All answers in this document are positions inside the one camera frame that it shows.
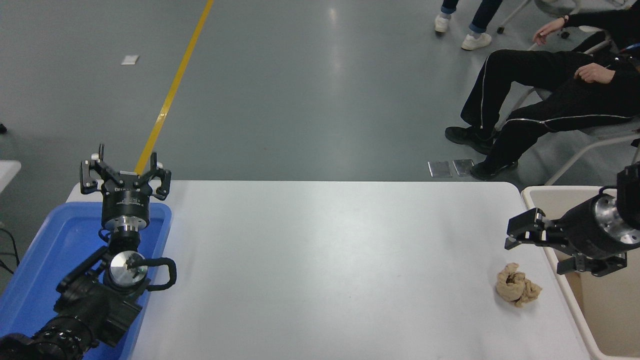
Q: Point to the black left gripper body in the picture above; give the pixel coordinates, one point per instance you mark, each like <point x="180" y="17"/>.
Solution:
<point x="126" y="204"/>

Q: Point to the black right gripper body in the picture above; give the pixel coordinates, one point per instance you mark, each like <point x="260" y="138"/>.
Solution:
<point x="582" y="232"/>

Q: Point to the tan paper ball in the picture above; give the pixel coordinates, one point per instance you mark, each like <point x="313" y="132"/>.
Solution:
<point x="515" y="287"/>

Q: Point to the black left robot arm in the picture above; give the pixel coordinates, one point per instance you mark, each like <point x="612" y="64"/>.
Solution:
<point x="85" y="305"/>

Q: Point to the seated person's left hand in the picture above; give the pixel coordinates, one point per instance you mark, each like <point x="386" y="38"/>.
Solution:
<point x="595" y="74"/>

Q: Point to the seated person's right hand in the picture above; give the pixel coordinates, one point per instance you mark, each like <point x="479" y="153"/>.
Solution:
<point x="547" y="31"/>

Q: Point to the large pale plastic bin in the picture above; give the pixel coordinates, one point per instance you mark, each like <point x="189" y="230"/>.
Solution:
<point x="600" y="310"/>

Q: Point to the blue plastic tray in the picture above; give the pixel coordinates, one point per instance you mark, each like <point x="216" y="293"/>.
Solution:
<point x="55" y="240"/>

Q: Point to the small white side table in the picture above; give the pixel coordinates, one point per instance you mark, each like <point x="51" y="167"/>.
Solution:
<point x="7" y="172"/>

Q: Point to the grey office chair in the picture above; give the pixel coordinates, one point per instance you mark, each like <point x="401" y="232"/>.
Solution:
<point x="590" y="145"/>

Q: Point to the metal floor plate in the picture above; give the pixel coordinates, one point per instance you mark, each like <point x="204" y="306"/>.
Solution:
<point x="439" y="169"/>
<point x="462" y="167"/>

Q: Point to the seated person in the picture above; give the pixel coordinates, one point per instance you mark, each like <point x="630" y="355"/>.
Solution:
<point x="540" y="100"/>

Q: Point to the standing person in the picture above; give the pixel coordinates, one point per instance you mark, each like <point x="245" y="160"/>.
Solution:
<point x="475" y="25"/>

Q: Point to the white-legged wheeled chair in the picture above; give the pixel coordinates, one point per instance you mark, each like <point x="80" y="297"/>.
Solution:
<point x="550" y="7"/>

